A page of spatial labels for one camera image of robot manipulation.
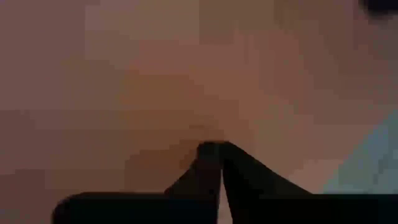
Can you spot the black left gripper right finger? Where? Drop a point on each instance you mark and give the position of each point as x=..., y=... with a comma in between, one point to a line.
x=248, y=177

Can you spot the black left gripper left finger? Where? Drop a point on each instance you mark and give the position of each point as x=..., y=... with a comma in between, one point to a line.
x=205, y=174

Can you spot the orange paper sheet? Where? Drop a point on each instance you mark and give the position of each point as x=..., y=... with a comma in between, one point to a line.
x=155, y=77

